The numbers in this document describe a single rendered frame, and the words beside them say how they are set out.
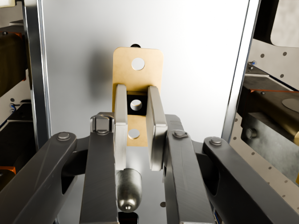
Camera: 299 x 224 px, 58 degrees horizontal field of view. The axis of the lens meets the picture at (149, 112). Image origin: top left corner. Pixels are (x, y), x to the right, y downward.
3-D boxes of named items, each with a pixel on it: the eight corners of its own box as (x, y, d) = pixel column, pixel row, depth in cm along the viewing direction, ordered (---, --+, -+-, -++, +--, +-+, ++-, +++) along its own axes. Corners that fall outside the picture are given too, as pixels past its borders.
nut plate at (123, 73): (154, 145, 24) (155, 152, 23) (111, 144, 23) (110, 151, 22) (163, 49, 20) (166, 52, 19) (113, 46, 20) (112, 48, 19)
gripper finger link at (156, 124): (154, 125, 14) (168, 125, 14) (148, 85, 21) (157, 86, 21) (149, 171, 16) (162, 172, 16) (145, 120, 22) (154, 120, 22)
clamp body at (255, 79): (250, 86, 62) (382, 181, 30) (200, 83, 61) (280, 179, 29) (257, 57, 59) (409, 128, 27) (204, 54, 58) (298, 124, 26)
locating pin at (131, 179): (139, 182, 35) (142, 221, 29) (115, 182, 35) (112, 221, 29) (141, 161, 34) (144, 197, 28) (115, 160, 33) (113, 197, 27)
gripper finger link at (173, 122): (169, 154, 13) (229, 156, 13) (160, 113, 18) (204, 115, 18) (166, 179, 14) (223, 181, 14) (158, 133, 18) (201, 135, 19)
